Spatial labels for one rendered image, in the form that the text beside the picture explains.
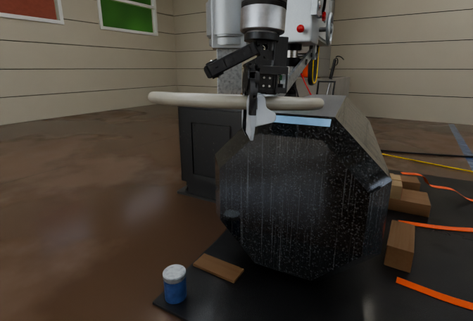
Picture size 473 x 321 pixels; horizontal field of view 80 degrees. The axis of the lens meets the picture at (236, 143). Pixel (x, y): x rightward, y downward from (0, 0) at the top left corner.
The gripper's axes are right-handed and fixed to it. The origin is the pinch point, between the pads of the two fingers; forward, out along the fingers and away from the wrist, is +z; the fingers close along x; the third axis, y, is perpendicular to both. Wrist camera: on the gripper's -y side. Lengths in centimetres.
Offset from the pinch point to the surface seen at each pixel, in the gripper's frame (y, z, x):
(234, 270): 9, 81, 65
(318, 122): 39, 3, 50
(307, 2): 34, -46, 63
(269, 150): 20, 16, 56
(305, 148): 33, 13, 48
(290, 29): 29, -36, 67
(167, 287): -22, 76, 50
